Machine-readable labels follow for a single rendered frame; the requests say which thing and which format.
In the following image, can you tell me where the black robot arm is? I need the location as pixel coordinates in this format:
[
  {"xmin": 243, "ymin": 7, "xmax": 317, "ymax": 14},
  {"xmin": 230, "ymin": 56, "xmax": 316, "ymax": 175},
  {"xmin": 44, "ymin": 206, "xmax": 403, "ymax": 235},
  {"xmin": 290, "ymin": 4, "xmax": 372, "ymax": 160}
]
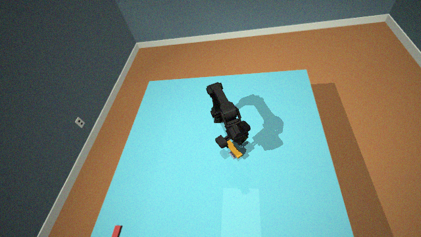
[{"xmin": 206, "ymin": 82, "xmax": 249, "ymax": 145}]

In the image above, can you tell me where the yellow rectangular bar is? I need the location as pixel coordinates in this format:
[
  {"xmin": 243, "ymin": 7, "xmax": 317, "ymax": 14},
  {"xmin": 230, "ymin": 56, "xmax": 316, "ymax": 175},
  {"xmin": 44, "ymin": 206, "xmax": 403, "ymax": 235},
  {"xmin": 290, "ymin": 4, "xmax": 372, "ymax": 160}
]
[{"xmin": 227, "ymin": 140, "xmax": 243, "ymax": 159}]

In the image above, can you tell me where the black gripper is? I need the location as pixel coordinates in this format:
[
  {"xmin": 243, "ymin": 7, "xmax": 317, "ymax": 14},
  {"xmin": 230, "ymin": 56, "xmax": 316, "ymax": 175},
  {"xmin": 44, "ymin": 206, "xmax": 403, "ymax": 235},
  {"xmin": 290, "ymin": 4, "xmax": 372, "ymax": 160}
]
[{"xmin": 215, "ymin": 120, "xmax": 251, "ymax": 149}]

